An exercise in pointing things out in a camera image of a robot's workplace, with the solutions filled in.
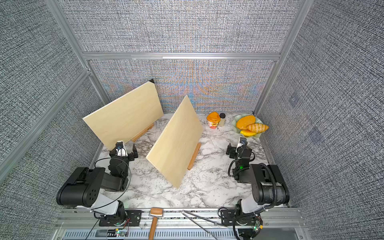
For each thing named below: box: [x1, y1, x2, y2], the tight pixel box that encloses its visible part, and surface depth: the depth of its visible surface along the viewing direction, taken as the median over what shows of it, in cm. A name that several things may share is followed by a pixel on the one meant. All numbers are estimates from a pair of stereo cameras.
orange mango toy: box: [236, 115, 256, 130], surface depth 108 cm
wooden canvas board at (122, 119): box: [82, 81, 164, 151], surface depth 88 cm
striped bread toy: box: [246, 123, 269, 134], surface depth 102 cm
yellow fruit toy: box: [240, 129, 257, 137], surface depth 104 cm
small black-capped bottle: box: [219, 112, 226, 127], surface depth 108 cm
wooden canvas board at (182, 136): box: [145, 95, 204, 189], surface depth 73 cm
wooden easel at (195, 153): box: [187, 142, 202, 171], surface depth 92 cm
